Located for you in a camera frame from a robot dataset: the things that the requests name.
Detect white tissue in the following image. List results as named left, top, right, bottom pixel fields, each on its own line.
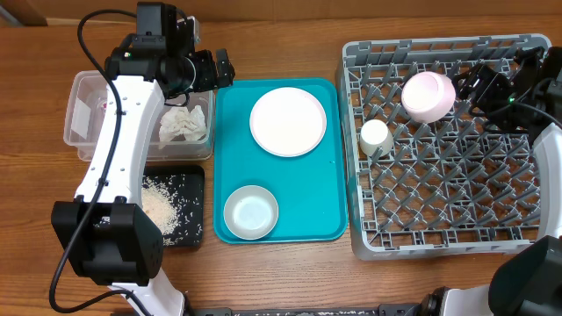
left=159, top=105, right=206, bottom=148

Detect large pink plate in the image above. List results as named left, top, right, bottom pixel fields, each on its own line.
left=249, top=87, right=328, bottom=158

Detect white cup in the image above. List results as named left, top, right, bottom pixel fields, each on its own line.
left=359, top=119, right=393, bottom=156

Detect rice and food scraps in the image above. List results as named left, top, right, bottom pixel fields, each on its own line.
left=140, top=175, right=204, bottom=247

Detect grey bowl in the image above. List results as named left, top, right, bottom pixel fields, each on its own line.
left=223, top=185, right=279, bottom=241

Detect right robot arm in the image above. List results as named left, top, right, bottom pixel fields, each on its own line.
left=418, top=47, right=561, bottom=315

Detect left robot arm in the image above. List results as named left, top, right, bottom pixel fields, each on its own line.
left=51, top=2, right=235, bottom=315

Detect grey dishwasher rack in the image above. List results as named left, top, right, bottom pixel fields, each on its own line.
left=337, top=34, right=551, bottom=261

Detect black plastic tray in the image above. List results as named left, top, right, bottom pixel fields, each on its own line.
left=140, top=164, right=207, bottom=248

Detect clear plastic bin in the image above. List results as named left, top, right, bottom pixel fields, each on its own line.
left=63, top=70, right=215, bottom=162

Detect teal serving tray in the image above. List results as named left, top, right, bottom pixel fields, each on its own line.
left=213, top=78, right=348, bottom=244

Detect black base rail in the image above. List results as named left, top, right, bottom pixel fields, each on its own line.
left=194, top=304, right=439, bottom=316

